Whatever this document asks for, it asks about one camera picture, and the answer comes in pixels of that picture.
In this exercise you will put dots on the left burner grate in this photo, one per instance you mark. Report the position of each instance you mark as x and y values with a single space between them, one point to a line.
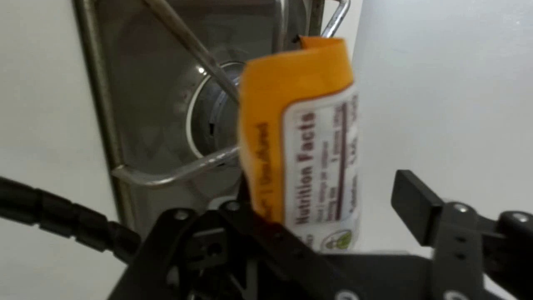
163 77

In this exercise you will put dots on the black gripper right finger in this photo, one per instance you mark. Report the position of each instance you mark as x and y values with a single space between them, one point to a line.
465 244

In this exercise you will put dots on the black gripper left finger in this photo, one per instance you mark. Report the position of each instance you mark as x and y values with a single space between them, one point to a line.
228 254

